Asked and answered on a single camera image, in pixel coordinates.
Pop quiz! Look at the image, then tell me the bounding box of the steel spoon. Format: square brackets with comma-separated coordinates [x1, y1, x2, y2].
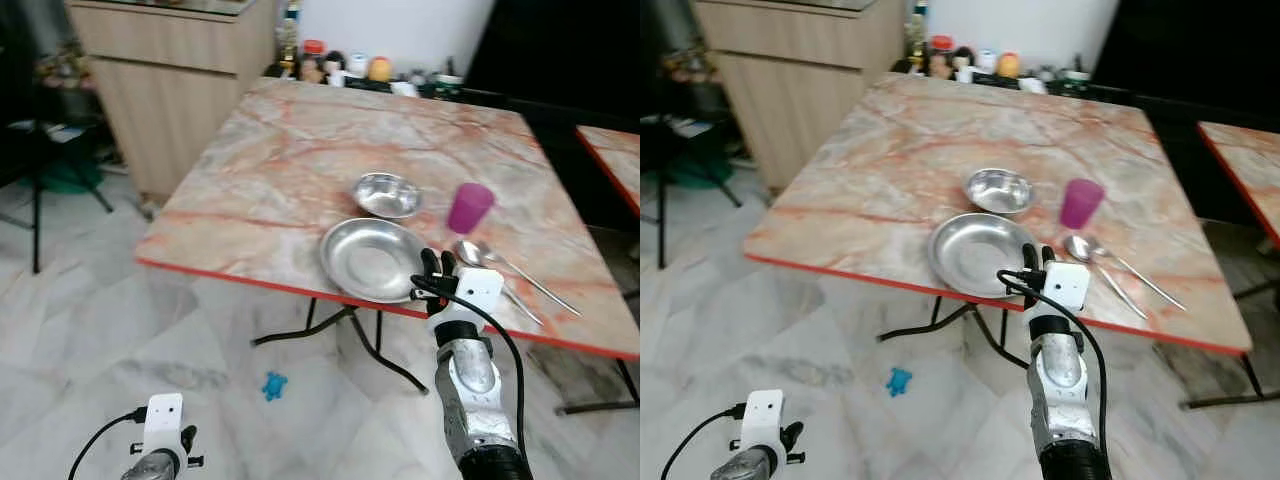
[1063, 234, 1151, 322]
[453, 239, 547, 328]

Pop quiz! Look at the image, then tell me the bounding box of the steel round plate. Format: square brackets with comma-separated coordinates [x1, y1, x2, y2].
[318, 217, 434, 304]
[926, 212, 1041, 300]

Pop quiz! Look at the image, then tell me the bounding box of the purple plastic cup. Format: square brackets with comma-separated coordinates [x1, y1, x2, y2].
[446, 182, 497, 236]
[1058, 177, 1107, 232]

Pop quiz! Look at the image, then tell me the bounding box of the small steel bowl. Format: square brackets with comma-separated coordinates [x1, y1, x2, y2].
[352, 171, 425, 221]
[963, 167, 1036, 216]

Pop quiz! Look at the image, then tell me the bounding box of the steel fork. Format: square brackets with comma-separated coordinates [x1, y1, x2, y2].
[480, 244, 584, 319]
[1090, 240, 1190, 312]

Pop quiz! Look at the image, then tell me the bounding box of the marble pattern red-edged table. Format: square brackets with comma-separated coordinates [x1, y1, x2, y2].
[1196, 120, 1280, 301]
[574, 124, 641, 218]

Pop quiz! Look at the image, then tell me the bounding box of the black metal stand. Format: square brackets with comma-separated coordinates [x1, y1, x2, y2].
[0, 108, 115, 275]
[640, 112, 745, 271]

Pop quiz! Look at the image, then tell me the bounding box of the black flat television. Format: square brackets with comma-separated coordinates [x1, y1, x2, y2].
[1090, 0, 1280, 104]
[464, 0, 641, 104]

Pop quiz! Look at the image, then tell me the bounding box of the green plastic basin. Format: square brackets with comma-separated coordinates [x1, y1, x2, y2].
[664, 148, 733, 191]
[40, 152, 103, 195]

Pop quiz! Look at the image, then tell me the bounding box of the light wooden cabinet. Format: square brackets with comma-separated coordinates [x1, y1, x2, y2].
[66, 0, 281, 204]
[692, 0, 909, 194]

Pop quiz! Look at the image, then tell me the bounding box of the dried flower bunch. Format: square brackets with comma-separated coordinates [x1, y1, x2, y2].
[658, 42, 709, 89]
[33, 38, 97, 93]

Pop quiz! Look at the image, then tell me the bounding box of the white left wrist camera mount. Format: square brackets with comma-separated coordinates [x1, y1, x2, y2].
[142, 393, 187, 456]
[738, 389, 787, 453]

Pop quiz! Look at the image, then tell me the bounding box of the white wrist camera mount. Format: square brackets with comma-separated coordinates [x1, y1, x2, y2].
[428, 267, 505, 327]
[142, 393, 187, 456]
[1022, 261, 1092, 317]
[738, 389, 787, 453]

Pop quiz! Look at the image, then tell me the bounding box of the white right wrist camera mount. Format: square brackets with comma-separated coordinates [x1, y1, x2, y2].
[1022, 261, 1092, 317]
[428, 267, 505, 327]

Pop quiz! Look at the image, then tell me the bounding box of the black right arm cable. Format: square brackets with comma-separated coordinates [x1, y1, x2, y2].
[409, 284, 528, 456]
[995, 268, 1109, 456]

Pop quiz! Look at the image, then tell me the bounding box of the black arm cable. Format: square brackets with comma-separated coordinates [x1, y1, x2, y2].
[67, 408, 149, 480]
[659, 404, 747, 480]
[995, 268, 1109, 456]
[409, 284, 528, 456]

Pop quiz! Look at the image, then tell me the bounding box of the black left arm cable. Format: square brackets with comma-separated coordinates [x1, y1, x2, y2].
[659, 404, 747, 480]
[67, 408, 149, 480]

